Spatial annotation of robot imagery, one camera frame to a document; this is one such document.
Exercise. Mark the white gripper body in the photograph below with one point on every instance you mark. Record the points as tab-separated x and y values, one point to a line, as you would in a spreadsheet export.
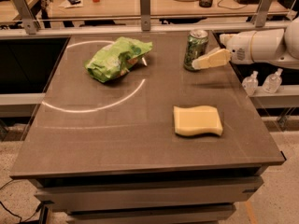
239	48

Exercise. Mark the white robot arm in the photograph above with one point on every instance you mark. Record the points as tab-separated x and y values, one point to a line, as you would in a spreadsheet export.
279	47

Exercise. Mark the yellow sponge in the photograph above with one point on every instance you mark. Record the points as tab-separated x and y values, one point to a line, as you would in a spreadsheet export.
197	120

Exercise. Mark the grey metal bracket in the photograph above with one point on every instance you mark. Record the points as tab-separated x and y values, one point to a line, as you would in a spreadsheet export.
31	26
145	15
259	18

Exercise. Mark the clear plastic bottle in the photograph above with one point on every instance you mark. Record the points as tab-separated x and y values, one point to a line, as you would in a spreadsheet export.
272	82
250	83

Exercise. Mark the black mesh pen cup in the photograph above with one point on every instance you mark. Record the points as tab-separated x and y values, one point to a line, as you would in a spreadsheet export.
205	3

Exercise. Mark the green soda can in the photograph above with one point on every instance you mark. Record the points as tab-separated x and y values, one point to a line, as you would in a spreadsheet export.
196	46

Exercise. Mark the green chip bag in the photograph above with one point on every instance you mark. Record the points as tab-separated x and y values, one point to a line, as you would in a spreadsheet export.
116	60

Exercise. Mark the grey metal bracket right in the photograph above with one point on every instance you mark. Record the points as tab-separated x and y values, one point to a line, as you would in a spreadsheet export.
259	18

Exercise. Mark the grey metal bracket left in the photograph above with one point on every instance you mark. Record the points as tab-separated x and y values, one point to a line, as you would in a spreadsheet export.
31	26

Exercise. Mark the grey table drawer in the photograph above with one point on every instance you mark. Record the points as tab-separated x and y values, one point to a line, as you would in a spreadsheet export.
153	194

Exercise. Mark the grey metal bracket middle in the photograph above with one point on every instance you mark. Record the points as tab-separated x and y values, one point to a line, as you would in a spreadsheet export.
145	15

